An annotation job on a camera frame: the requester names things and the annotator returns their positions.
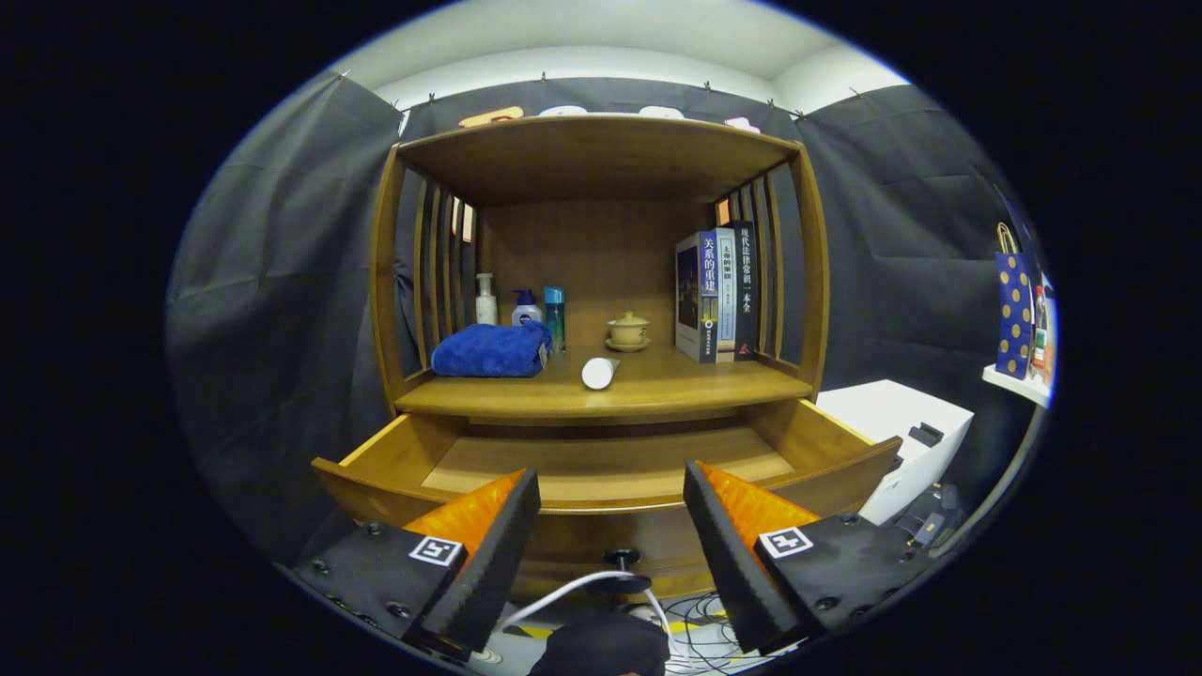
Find blue spined book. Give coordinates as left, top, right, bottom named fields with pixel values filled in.
left=674, top=228, right=720, bottom=364

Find pale spined book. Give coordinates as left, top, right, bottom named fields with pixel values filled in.
left=714, top=226, right=738, bottom=363

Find white box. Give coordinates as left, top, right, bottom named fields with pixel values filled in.
left=815, top=379, right=976, bottom=527

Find wooden cabinet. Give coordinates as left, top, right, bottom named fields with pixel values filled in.
left=369, top=114, right=832, bottom=423

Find wooden drawer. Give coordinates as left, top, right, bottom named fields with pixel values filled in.
left=312, top=399, right=902, bottom=602

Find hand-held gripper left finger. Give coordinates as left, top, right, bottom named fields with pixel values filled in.
left=291, top=468, right=544, bottom=662

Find black spined book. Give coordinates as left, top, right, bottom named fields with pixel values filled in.
left=731, top=221, right=760, bottom=361

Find blue folded towel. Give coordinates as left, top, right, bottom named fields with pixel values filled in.
left=431, top=320, right=554, bottom=378

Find blue gold-dotted gift bag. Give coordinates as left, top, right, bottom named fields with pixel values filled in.
left=995, top=223, right=1036, bottom=380

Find black electronic device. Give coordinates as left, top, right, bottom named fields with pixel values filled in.
left=892, top=484, right=968, bottom=555

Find white side table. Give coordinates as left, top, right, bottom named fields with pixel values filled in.
left=981, top=364, right=1055, bottom=555

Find dark rounded object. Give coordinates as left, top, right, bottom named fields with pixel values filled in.
left=528, top=612, right=672, bottom=676

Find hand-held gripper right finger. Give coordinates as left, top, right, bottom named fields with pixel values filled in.
left=682, top=459, right=940, bottom=656

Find wooden countertop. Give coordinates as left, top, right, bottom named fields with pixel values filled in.
left=394, top=343, right=814, bottom=420

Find white cable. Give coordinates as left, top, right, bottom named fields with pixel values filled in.
left=498, top=569, right=677, bottom=649

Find bundle of floor cables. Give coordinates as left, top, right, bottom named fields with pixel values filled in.
left=657, top=591, right=752, bottom=672

